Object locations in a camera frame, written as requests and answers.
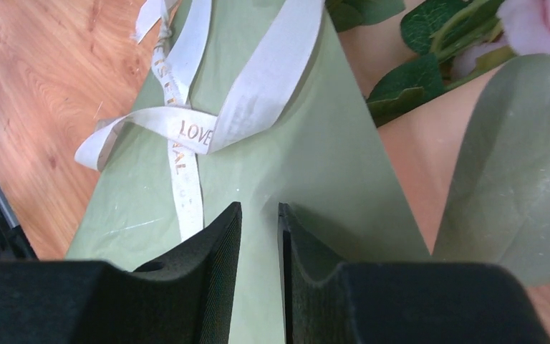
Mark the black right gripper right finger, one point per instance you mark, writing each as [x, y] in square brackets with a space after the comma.
[329, 300]

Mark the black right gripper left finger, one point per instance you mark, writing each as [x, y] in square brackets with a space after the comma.
[183, 296]

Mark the peach green wrapping paper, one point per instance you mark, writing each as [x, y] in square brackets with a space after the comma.
[464, 178]

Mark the pink fake flower bunch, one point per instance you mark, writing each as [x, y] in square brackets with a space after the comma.
[453, 42]

